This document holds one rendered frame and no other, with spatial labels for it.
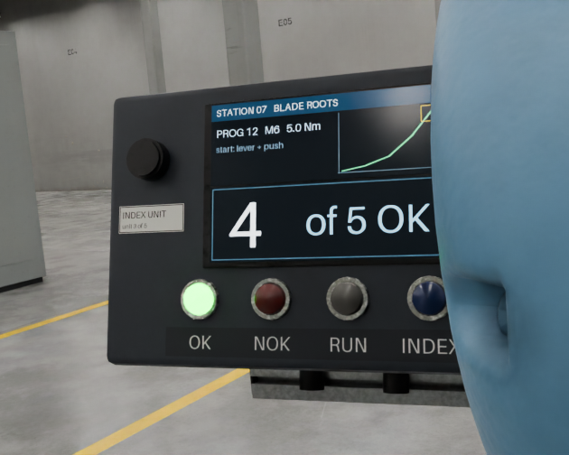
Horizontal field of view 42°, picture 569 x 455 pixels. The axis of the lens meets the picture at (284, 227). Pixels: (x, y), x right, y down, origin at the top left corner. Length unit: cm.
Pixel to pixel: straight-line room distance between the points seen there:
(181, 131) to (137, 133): 3
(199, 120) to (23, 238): 644
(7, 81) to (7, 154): 64
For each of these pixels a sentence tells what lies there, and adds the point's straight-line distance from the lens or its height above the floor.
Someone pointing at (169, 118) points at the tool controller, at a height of 124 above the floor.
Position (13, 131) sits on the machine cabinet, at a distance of 691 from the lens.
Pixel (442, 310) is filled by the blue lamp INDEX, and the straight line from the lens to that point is 44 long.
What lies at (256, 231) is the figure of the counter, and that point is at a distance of 47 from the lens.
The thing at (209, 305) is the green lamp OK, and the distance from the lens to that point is 48.
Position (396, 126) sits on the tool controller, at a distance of 46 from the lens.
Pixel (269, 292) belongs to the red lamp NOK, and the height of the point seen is 112.
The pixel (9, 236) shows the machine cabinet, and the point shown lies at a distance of 684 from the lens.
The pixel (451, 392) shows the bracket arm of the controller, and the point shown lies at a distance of 52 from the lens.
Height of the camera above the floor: 122
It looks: 8 degrees down
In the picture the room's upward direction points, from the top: 5 degrees counter-clockwise
